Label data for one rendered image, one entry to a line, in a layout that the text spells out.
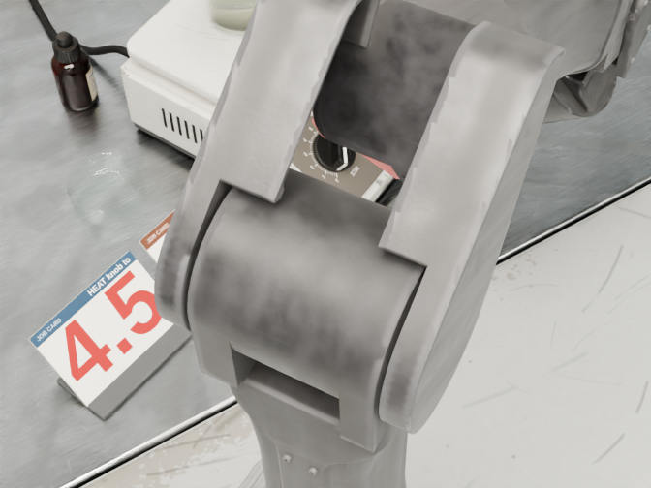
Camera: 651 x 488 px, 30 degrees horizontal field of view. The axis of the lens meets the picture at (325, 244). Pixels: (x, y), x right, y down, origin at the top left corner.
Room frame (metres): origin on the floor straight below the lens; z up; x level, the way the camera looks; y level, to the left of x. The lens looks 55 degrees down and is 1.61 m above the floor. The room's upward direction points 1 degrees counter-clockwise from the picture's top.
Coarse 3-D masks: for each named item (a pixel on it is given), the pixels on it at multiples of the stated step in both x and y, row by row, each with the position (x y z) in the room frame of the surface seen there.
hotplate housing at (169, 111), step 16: (128, 64) 0.62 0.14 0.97; (128, 80) 0.61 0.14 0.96; (144, 80) 0.61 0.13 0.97; (160, 80) 0.60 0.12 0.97; (128, 96) 0.61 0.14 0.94; (144, 96) 0.60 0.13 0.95; (160, 96) 0.59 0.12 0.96; (176, 96) 0.59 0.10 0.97; (192, 96) 0.59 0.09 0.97; (144, 112) 0.60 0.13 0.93; (160, 112) 0.60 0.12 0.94; (176, 112) 0.59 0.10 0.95; (192, 112) 0.58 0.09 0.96; (208, 112) 0.57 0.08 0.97; (144, 128) 0.61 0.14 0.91; (160, 128) 0.60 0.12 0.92; (176, 128) 0.59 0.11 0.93; (192, 128) 0.58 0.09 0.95; (176, 144) 0.59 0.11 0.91; (192, 144) 0.58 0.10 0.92; (384, 176) 0.55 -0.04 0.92; (368, 192) 0.53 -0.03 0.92
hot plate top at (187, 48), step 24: (192, 0) 0.66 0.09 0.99; (144, 24) 0.64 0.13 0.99; (168, 24) 0.64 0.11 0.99; (192, 24) 0.64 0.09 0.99; (144, 48) 0.62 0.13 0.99; (168, 48) 0.62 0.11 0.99; (192, 48) 0.62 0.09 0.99; (216, 48) 0.61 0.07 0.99; (168, 72) 0.59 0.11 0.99; (192, 72) 0.59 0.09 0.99; (216, 72) 0.59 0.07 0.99; (216, 96) 0.57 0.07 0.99
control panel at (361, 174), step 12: (312, 132) 0.56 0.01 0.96; (300, 144) 0.55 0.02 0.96; (312, 144) 0.55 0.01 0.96; (300, 156) 0.54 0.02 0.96; (312, 156) 0.54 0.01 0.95; (360, 156) 0.55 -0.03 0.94; (300, 168) 0.53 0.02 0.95; (312, 168) 0.53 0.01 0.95; (324, 168) 0.54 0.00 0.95; (348, 168) 0.54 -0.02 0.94; (360, 168) 0.54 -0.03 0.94; (372, 168) 0.55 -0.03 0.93; (324, 180) 0.53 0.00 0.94; (336, 180) 0.53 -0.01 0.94; (348, 180) 0.53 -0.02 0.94; (360, 180) 0.54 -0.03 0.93; (372, 180) 0.54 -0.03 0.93; (360, 192) 0.53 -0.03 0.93
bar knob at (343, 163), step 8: (320, 136) 0.56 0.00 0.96; (320, 144) 0.55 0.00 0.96; (328, 144) 0.55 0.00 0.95; (336, 144) 0.55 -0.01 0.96; (320, 152) 0.54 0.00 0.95; (328, 152) 0.55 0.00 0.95; (336, 152) 0.54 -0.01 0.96; (344, 152) 0.54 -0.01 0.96; (352, 152) 0.55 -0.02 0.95; (320, 160) 0.54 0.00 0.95; (328, 160) 0.54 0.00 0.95; (336, 160) 0.54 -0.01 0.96; (344, 160) 0.53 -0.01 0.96; (352, 160) 0.55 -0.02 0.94; (328, 168) 0.54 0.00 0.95; (336, 168) 0.53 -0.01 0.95; (344, 168) 0.54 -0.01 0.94
